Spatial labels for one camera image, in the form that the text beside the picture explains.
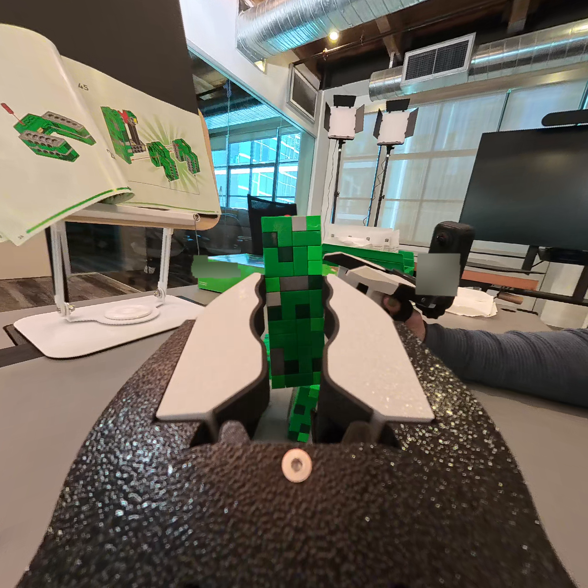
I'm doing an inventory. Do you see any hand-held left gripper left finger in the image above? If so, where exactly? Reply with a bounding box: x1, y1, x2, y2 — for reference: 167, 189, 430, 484
156, 273, 270, 440

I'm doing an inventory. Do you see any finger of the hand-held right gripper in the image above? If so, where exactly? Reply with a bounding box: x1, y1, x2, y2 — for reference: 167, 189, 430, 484
344, 268, 406, 302
323, 251, 417, 288

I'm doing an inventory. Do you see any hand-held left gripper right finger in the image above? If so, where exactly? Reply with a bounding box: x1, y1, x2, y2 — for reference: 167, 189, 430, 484
321, 274, 435, 440

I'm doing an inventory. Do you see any green brick figure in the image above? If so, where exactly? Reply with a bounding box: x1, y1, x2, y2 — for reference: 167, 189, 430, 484
260, 214, 322, 444

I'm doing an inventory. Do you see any person's right forearm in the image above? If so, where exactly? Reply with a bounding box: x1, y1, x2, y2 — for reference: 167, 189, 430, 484
422, 322, 588, 408

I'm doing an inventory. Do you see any grey desk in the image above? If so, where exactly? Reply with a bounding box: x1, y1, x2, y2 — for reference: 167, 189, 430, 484
0, 283, 588, 529

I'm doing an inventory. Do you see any person's right hand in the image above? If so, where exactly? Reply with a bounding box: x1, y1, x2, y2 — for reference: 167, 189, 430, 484
383, 294, 429, 343

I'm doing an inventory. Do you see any wooden background table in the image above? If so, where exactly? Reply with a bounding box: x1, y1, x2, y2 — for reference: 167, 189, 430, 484
461, 268, 541, 291

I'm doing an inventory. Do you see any white crumpled paper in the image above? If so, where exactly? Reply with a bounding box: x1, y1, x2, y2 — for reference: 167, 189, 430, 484
447, 288, 498, 318

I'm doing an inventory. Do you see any black light stand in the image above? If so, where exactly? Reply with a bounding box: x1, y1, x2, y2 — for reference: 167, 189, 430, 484
373, 144, 392, 228
331, 137, 346, 227

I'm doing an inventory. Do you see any black monitor screen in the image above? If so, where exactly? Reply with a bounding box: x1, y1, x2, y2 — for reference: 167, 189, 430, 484
458, 130, 588, 252

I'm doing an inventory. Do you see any green cardboard box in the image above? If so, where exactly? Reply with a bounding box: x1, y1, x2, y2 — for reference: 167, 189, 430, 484
197, 250, 416, 293

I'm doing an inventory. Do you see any black office chair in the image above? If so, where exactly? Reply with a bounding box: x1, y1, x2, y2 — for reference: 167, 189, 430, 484
247, 193, 297, 256

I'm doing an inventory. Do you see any white book stand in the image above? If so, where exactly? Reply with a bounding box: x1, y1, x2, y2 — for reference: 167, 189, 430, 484
0, 0, 222, 360

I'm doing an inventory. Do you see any black metal bar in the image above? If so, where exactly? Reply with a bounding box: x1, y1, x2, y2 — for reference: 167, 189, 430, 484
494, 285, 588, 308

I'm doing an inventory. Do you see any studio panel light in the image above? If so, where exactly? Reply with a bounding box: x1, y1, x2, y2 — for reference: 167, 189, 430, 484
372, 98, 419, 146
323, 95, 366, 139

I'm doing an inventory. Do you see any white ceiling air vent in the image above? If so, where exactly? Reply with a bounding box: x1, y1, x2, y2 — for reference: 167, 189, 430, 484
400, 32, 477, 93

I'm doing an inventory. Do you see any brick instruction booklet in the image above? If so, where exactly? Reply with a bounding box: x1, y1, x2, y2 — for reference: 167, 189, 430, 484
0, 24, 221, 247

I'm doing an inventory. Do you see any black conference camera bar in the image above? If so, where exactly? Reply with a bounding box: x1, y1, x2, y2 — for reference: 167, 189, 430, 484
541, 109, 588, 127

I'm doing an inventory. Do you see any grey wall vent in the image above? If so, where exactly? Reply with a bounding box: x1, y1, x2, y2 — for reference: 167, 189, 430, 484
288, 64, 319, 121

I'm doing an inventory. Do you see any slim silver air duct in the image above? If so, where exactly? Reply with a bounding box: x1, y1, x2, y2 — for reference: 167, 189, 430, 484
368, 24, 588, 100

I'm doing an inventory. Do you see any large silver air duct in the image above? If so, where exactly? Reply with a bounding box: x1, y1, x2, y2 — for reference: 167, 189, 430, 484
236, 0, 397, 57

